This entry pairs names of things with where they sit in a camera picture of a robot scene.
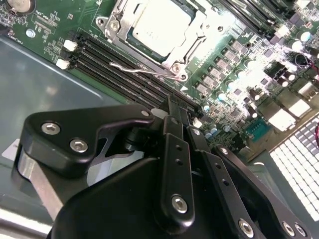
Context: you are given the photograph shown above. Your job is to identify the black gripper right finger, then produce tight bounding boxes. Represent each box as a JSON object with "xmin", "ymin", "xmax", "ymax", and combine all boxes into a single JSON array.
[{"xmin": 179, "ymin": 101, "xmax": 314, "ymax": 239}]

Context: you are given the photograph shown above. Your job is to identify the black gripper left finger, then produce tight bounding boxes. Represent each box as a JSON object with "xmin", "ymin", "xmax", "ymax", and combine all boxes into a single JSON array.
[{"xmin": 11, "ymin": 94, "xmax": 196, "ymax": 234}]

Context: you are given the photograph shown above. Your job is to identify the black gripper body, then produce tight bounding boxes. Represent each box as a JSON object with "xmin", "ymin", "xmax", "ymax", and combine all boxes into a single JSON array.
[{"xmin": 47, "ymin": 156, "xmax": 234, "ymax": 239}]

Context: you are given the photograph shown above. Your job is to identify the silver square CPU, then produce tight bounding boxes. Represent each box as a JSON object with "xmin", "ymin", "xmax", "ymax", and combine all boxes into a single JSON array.
[{"xmin": 126, "ymin": 0, "xmax": 197, "ymax": 63}]

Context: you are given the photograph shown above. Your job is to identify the metal socket cover frame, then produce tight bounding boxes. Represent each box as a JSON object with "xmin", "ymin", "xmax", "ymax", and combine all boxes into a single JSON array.
[{"xmin": 107, "ymin": 0, "xmax": 209, "ymax": 73}]

